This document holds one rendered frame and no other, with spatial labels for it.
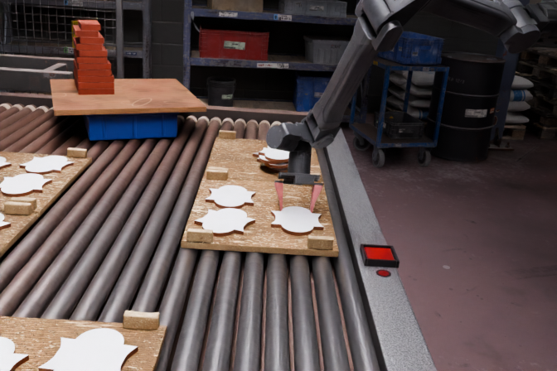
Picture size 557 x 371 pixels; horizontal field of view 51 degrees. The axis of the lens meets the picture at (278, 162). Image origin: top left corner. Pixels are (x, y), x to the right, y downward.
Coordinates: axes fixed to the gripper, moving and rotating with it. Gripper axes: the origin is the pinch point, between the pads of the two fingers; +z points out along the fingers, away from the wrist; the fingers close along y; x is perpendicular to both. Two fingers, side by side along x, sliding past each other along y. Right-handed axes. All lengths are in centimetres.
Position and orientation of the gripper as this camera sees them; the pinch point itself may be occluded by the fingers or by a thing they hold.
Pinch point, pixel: (296, 210)
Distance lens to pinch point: 146.0
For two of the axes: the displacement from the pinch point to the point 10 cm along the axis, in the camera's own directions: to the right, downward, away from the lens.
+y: 10.0, 0.7, 0.2
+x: -0.3, 0.9, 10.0
